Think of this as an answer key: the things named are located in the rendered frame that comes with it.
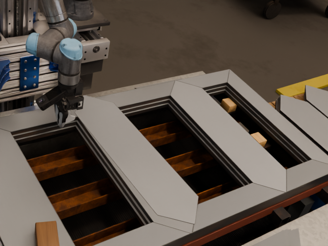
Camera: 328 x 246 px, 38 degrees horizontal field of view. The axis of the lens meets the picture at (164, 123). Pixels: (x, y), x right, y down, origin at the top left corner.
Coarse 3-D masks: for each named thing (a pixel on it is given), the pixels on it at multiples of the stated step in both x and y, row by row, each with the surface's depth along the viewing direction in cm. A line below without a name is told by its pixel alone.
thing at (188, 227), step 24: (168, 96) 209; (240, 96) 222; (192, 120) 200; (264, 120) 213; (96, 144) 177; (216, 144) 190; (288, 144) 203; (120, 192) 166; (288, 192) 179; (144, 216) 157; (240, 216) 167; (0, 240) 138; (192, 240) 157
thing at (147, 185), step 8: (168, 168) 174; (144, 176) 168; (152, 176) 169; (160, 176) 170; (168, 176) 171; (176, 176) 172; (136, 184) 164; (144, 184) 165; (152, 184) 166; (160, 184) 167; (168, 184) 168; (144, 192) 162; (152, 192) 163
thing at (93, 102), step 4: (84, 100) 195; (88, 100) 195; (92, 100) 196; (96, 100) 196; (100, 100) 197; (104, 100) 197; (84, 104) 192; (88, 104) 193; (92, 104) 193; (96, 104) 194; (100, 104) 194; (104, 104) 195; (84, 108) 190; (88, 108) 191; (76, 112) 188
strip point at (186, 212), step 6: (180, 204) 162; (186, 204) 162; (192, 204) 163; (168, 210) 158; (174, 210) 159; (180, 210) 159; (186, 210) 160; (192, 210) 160; (168, 216) 156; (174, 216) 157; (180, 216) 157; (186, 216) 158; (192, 216) 158; (186, 222) 156; (192, 222) 156
